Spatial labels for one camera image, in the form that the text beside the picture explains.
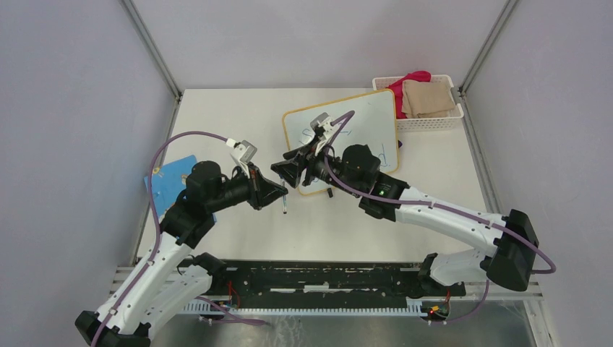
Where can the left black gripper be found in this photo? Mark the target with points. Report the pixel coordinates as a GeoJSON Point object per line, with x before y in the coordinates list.
{"type": "Point", "coordinates": [262, 190]}

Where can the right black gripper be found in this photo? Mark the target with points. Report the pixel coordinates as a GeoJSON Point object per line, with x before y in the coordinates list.
{"type": "Point", "coordinates": [305, 157]}

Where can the blue capped whiteboard marker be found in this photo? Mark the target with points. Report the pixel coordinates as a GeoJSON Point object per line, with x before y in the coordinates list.
{"type": "Point", "coordinates": [284, 202]}

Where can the yellow framed whiteboard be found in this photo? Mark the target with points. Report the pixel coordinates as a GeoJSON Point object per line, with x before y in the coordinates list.
{"type": "Point", "coordinates": [373, 124]}

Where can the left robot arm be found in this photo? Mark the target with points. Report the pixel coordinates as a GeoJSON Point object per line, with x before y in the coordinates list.
{"type": "Point", "coordinates": [142, 306]}

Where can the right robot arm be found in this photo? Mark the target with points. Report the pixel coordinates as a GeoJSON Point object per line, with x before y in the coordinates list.
{"type": "Point", "coordinates": [502, 247]}

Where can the beige cloth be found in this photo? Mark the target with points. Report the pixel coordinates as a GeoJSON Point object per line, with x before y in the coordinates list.
{"type": "Point", "coordinates": [423, 100]}

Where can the white plastic basket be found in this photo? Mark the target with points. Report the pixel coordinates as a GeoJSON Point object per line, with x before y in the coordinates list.
{"type": "Point", "coordinates": [453, 118]}

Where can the red cloth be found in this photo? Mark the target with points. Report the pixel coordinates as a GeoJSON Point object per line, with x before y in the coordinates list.
{"type": "Point", "coordinates": [397, 89]}

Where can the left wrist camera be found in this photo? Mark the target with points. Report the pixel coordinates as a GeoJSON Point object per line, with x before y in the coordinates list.
{"type": "Point", "coordinates": [242, 154]}

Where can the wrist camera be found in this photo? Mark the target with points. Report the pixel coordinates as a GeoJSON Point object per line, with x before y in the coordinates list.
{"type": "Point", "coordinates": [242, 154]}
{"type": "Point", "coordinates": [322, 128]}

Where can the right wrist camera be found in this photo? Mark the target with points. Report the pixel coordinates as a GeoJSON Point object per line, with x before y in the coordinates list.
{"type": "Point", "coordinates": [322, 128]}

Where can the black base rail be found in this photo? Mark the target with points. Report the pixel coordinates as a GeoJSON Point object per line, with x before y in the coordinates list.
{"type": "Point", "coordinates": [273, 284]}

